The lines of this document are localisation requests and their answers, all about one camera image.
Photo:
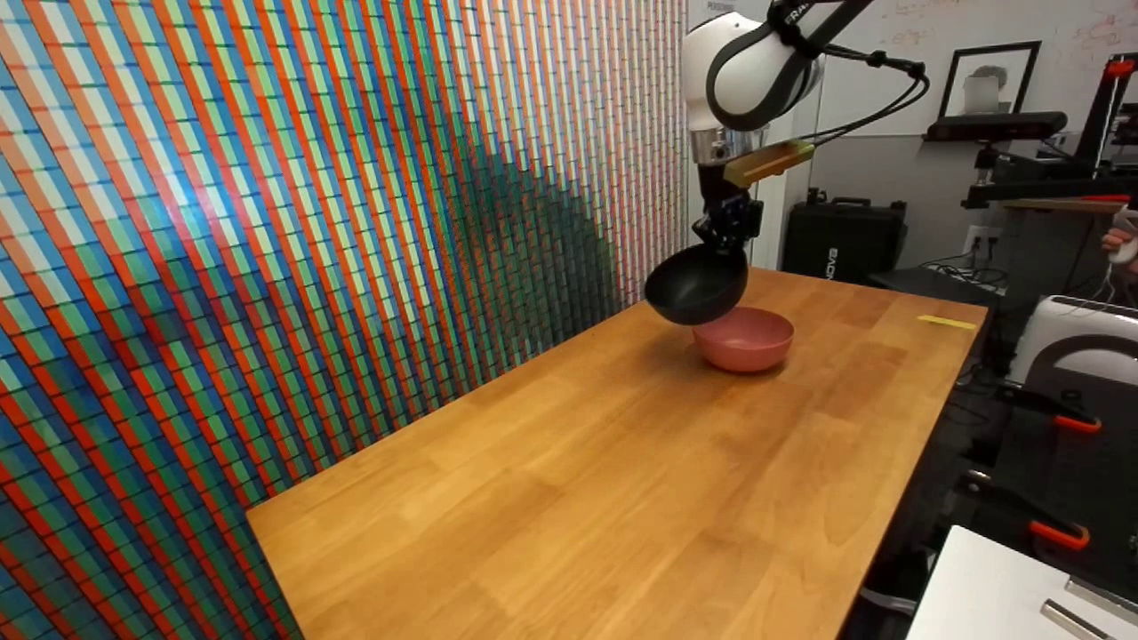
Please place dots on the pink bowl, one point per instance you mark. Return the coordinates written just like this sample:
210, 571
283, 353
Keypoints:
747, 347

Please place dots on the black orange clamp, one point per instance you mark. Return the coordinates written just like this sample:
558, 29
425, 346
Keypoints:
1062, 418
1049, 529

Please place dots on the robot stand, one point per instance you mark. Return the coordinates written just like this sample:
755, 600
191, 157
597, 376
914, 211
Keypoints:
1058, 471

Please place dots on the whiteboard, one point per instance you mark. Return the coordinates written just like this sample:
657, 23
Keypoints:
898, 53

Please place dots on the black bowl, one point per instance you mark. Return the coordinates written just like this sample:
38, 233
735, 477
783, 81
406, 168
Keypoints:
693, 289

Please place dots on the black hard case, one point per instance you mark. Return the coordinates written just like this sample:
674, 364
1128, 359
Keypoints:
840, 240

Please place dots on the person's hand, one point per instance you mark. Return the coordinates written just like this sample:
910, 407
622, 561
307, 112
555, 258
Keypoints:
1117, 238

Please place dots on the wall socket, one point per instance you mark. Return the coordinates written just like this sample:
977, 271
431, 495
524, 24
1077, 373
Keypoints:
981, 240

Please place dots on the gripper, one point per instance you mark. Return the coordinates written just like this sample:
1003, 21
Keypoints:
731, 212

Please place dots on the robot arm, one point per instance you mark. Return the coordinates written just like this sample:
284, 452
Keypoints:
738, 62

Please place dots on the camera on mount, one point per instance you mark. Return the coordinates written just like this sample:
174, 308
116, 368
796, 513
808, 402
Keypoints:
996, 126

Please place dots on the black red machine frame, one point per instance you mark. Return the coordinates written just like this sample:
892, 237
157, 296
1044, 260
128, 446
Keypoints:
1111, 98

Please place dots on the black picture frame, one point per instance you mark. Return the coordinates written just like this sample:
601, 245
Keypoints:
948, 84

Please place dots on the hand controller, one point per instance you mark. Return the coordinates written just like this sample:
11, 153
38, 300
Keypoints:
1127, 249

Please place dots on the white table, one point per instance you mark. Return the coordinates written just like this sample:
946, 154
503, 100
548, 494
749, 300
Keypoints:
987, 596

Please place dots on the yellow tape strip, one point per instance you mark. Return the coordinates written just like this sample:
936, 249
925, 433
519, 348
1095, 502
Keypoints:
947, 322

